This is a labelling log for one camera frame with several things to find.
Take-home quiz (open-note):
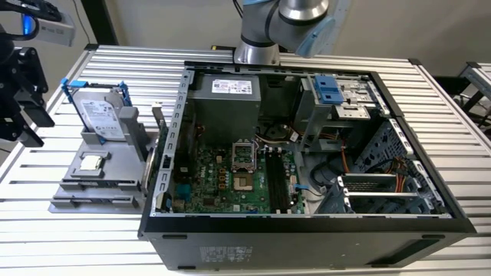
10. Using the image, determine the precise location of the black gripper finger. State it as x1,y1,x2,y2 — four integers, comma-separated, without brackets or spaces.
0,114,45,148
14,47,54,129

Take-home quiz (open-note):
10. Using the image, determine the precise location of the black RAM slot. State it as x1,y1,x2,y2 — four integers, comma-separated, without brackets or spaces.
275,148,292,214
267,148,279,214

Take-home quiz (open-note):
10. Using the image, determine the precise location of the hard disk in blue carrier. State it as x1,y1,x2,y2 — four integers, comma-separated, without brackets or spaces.
60,77,133,144

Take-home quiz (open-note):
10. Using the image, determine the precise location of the silver CPU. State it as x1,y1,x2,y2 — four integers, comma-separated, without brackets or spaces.
78,155,104,171

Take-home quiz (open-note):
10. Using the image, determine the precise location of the grey parts rack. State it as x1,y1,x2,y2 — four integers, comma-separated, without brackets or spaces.
48,108,160,214

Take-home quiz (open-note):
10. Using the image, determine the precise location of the green graphics card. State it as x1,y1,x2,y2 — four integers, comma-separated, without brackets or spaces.
141,101,171,198

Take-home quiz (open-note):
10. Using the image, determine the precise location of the black rear fan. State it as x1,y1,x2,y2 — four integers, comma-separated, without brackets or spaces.
175,112,197,185

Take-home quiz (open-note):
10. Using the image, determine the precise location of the green motherboard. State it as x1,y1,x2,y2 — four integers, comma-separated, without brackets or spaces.
171,140,308,215

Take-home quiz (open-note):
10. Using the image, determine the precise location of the grey power supply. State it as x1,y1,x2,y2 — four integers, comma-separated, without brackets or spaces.
187,73,263,144

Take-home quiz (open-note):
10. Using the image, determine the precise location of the CPU socket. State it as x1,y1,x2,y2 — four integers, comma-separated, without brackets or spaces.
232,171,256,192

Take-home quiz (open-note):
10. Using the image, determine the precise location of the metal socket cover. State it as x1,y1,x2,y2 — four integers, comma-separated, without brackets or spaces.
232,139,257,173

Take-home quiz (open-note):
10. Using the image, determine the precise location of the black PC case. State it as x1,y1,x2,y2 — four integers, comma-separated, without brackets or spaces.
136,60,479,273

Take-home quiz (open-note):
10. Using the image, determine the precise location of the blue drive latch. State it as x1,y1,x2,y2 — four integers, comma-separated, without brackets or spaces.
313,75,341,105

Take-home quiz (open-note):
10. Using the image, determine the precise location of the grey metal drive cage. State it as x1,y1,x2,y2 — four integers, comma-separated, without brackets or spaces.
295,76,379,150

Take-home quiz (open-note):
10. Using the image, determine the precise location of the grey disk bay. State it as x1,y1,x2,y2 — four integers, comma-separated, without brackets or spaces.
317,172,437,215

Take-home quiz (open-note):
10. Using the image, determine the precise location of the metal slat side table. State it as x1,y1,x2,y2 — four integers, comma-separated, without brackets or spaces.
457,61,491,127

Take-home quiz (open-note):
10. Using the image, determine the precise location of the thin black wall cable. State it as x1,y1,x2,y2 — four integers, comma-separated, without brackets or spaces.
72,0,92,44

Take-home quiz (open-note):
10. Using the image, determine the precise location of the black upright post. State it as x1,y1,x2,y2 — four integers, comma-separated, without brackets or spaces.
78,0,119,45

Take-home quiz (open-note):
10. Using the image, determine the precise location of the black wire bundle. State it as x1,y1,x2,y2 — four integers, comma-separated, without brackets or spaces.
309,163,341,197

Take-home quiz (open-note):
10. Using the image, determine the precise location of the orange yellow wire bundle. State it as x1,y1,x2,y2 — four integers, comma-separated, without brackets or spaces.
391,158,408,193

